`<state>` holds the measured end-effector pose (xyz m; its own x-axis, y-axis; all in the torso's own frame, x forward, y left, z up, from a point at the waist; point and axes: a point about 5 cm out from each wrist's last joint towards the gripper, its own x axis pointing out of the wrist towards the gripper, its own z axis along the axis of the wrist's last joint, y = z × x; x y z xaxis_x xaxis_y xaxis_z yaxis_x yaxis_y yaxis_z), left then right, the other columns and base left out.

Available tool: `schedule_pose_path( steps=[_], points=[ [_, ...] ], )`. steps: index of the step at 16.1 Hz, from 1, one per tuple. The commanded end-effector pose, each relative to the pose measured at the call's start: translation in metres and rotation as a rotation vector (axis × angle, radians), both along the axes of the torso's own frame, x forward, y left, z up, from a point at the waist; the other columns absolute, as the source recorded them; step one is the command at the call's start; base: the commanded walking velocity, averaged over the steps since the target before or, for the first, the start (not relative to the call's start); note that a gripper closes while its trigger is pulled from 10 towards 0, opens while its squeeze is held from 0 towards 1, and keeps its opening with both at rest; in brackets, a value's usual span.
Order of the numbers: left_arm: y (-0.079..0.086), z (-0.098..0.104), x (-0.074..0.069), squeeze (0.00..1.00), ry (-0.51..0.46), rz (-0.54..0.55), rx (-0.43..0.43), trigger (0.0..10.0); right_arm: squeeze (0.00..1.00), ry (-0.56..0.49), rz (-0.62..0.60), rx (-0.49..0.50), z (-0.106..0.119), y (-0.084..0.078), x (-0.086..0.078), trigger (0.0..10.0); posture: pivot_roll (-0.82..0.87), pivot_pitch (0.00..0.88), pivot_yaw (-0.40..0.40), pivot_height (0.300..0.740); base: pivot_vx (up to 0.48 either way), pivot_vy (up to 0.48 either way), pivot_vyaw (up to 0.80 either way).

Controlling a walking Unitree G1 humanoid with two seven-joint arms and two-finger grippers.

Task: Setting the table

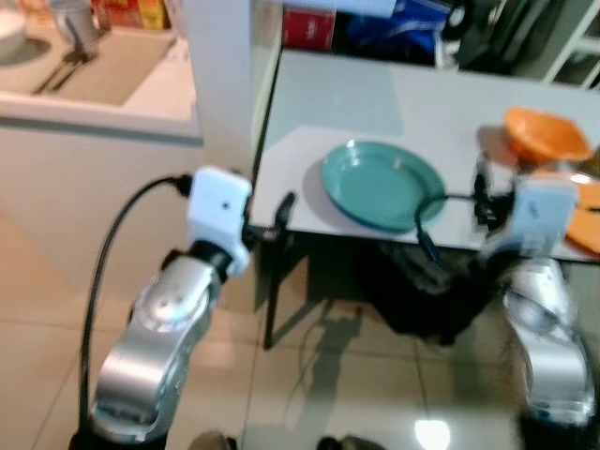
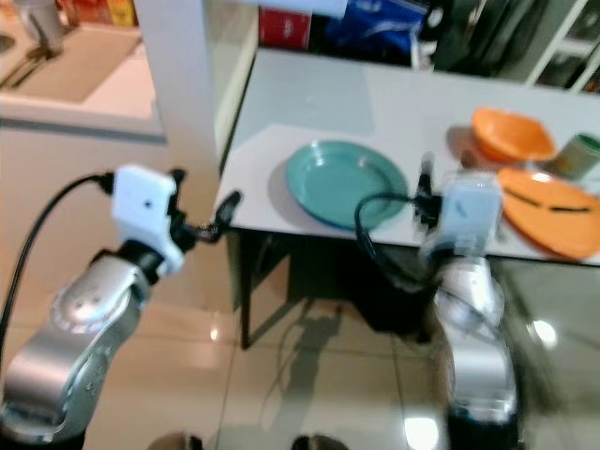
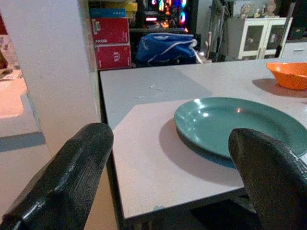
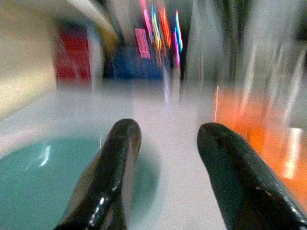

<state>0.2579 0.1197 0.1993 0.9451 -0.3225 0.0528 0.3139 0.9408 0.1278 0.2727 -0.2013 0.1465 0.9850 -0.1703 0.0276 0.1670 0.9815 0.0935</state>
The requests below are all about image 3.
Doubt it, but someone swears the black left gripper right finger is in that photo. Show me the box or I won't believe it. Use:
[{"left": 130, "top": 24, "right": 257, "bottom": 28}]
[{"left": 228, "top": 128, "right": 307, "bottom": 230}]

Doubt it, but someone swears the red cardboard box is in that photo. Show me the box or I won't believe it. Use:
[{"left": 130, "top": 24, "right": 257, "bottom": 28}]
[
  {"left": 91, "top": 17, "right": 130, "bottom": 45},
  {"left": 94, "top": 44, "right": 132, "bottom": 70}
]

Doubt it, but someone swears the orange bowl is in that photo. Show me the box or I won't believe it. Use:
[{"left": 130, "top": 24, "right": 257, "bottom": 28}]
[{"left": 266, "top": 62, "right": 307, "bottom": 91}]

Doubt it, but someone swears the white counter ledge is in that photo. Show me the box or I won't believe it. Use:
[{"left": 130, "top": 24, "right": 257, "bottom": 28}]
[{"left": 0, "top": 69, "right": 47, "bottom": 153}]

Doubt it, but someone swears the blue fabric bag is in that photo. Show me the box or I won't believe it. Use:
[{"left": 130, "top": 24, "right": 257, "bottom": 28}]
[{"left": 135, "top": 33, "right": 198, "bottom": 66}]

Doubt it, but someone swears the computer case with rgb lights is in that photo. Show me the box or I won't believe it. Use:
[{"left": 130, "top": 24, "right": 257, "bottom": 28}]
[{"left": 135, "top": 0, "right": 192, "bottom": 34}]

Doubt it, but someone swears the white drawer unit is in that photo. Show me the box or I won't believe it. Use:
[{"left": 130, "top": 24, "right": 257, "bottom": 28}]
[{"left": 280, "top": 42, "right": 307, "bottom": 59}]

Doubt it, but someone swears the teal round plate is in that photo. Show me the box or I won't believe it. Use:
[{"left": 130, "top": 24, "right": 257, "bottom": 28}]
[{"left": 174, "top": 96, "right": 307, "bottom": 169}]

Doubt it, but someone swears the blue flat box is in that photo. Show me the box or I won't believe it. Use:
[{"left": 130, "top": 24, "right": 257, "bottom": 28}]
[{"left": 89, "top": 8, "right": 127, "bottom": 19}]

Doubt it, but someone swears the white glass-door cabinet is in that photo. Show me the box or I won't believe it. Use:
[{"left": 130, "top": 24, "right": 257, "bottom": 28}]
[{"left": 227, "top": 17, "right": 294, "bottom": 60}]

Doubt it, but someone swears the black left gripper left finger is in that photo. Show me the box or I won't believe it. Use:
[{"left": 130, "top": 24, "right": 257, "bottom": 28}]
[{"left": 0, "top": 122, "right": 114, "bottom": 230}]

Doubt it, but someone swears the yellow box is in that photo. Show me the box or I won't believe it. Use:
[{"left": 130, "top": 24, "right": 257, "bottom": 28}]
[{"left": 105, "top": 1, "right": 139, "bottom": 12}]

